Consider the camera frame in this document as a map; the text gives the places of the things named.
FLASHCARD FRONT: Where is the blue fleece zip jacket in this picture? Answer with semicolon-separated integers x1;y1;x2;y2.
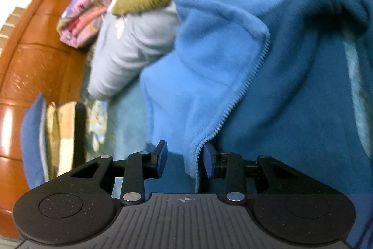
139;0;373;249

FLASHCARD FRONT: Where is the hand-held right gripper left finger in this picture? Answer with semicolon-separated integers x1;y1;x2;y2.
69;140;168;206

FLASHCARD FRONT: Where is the light grey garment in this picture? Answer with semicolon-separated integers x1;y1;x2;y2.
87;0;333;100

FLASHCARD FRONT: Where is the wooden headboard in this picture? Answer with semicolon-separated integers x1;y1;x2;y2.
0;0;94;239

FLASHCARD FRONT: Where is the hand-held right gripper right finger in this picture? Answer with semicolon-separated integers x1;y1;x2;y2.
203;143;295;205

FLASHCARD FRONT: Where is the teal floral bed sheet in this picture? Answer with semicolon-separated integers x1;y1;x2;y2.
79;42;187;200

